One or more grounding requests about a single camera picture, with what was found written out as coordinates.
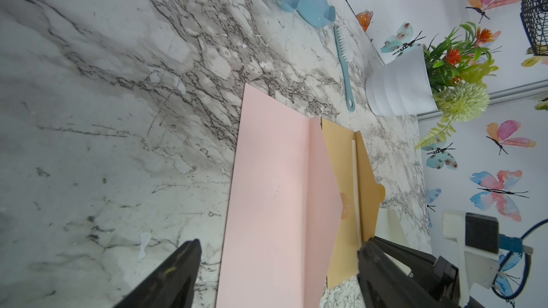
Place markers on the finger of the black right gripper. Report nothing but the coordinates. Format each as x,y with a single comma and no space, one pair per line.
424,275
406,255

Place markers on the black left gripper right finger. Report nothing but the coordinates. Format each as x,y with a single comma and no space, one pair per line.
383,283

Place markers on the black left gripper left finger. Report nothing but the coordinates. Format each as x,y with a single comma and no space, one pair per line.
171,284

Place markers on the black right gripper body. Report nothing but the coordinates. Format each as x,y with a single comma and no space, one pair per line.
445,290

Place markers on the kraft brown envelope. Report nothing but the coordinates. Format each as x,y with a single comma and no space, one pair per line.
361,197

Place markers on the pink envelope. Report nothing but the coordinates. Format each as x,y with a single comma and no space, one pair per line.
284,209

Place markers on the cream white envelope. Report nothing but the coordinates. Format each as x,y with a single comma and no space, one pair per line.
389,227

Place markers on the white pot with artificial plant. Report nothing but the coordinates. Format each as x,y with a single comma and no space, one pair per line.
447,77

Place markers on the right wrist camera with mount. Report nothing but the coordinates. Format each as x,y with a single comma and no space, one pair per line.
484,254

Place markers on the black wire wall basket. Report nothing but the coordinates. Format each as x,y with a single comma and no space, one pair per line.
534,19

